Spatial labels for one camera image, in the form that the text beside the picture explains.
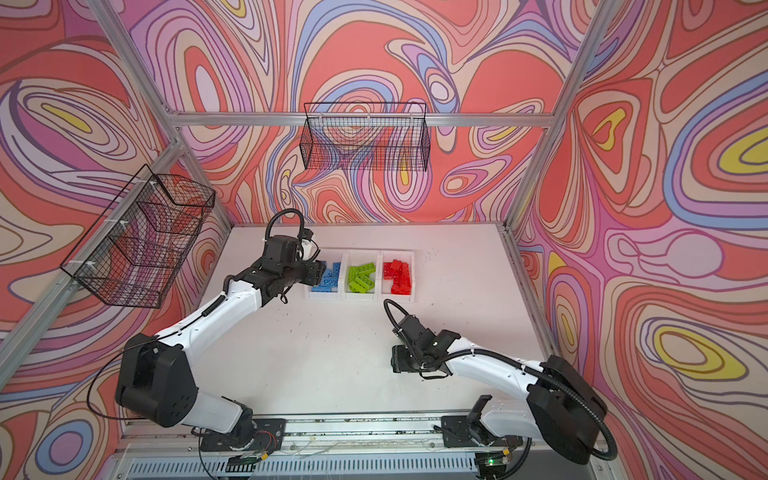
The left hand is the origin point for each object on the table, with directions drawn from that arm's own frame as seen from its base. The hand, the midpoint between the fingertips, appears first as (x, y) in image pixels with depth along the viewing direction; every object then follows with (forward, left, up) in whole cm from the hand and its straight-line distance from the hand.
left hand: (322, 262), depth 87 cm
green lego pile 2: (+1, -11, -14) cm, 18 cm away
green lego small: (+6, -7, -15) cm, 18 cm away
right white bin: (+12, -25, -12) cm, 30 cm away
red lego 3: (-1, -24, -14) cm, 28 cm away
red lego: (+8, -19, -15) cm, 26 cm away
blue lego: (+7, -2, -14) cm, 16 cm away
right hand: (-26, -24, -16) cm, 39 cm away
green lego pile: (+6, -10, -14) cm, 19 cm away
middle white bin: (+11, -8, -13) cm, 19 cm away
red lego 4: (+2, -25, -14) cm, 29 cm away
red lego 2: (+6, -24, -14) cm, 28 cm away
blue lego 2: (0, +3, -15) cm, 15 cm away
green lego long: (+2, -12, -14) cm, 18 cm away
